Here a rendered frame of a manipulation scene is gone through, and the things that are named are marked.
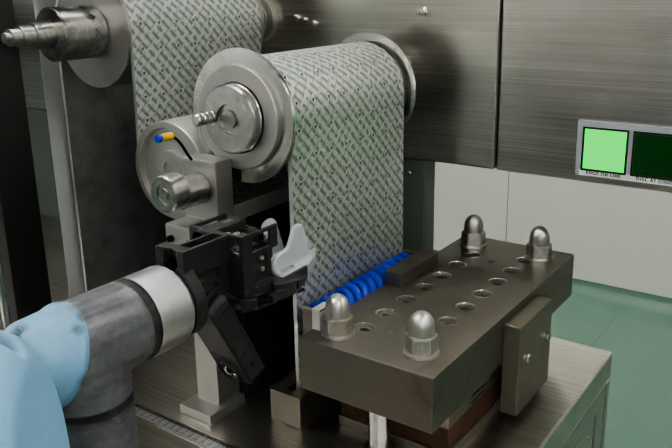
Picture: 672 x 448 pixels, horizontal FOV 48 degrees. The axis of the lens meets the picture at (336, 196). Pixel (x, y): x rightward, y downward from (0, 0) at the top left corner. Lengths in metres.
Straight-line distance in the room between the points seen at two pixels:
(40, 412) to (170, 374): 0.74
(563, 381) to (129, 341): 0.58
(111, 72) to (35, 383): 0.73
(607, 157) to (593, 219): 2.57
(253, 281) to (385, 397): 0.17
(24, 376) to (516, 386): 0.68
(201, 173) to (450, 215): 3.04
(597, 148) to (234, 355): 0.51
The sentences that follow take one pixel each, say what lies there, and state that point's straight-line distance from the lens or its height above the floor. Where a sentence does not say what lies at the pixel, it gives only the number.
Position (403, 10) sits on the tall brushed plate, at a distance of 1.08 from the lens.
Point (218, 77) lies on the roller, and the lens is 0.84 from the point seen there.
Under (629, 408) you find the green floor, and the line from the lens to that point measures 2.81.
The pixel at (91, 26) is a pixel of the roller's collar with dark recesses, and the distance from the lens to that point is 0.98.
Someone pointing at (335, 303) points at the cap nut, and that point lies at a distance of 0.80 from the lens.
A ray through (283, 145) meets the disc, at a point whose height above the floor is 1.22.
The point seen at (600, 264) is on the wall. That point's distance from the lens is 3.60.
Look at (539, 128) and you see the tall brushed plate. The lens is 1.01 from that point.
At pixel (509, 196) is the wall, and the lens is 3.66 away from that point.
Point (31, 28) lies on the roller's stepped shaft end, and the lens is 0.96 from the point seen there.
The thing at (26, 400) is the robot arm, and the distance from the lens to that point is 0.29.
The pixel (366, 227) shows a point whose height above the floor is 1.09.
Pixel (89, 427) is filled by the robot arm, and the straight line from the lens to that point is 0.66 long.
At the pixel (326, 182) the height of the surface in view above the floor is 1.17.
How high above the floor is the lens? 1.39
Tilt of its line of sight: 16 degrees down
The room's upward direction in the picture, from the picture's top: 1 degrees counter-clockwise
